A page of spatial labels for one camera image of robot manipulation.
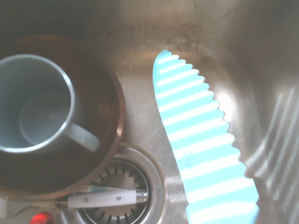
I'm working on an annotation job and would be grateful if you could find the turquoise serrated knife blade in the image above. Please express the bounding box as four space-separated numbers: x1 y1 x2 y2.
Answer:
152 49 260 224

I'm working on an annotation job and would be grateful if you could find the steel sink drain strainer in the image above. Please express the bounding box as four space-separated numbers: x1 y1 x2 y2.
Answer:
57 143 164 224

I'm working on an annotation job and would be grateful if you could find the stainless steel sink basin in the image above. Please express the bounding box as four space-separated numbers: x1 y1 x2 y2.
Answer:
0 0 299 224

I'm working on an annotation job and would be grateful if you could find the brown wooden bowl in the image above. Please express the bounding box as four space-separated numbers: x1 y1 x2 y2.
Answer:
0 34 127 200

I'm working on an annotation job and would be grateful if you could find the grey ceramic mug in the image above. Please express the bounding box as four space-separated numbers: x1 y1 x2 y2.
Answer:
0 54 101 154

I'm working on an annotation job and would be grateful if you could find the red ceramic mug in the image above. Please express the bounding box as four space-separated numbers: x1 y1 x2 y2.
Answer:
29 211 55 224

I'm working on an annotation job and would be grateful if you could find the white handled table knife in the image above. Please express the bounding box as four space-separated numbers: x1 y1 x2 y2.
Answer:
55 185 149 209

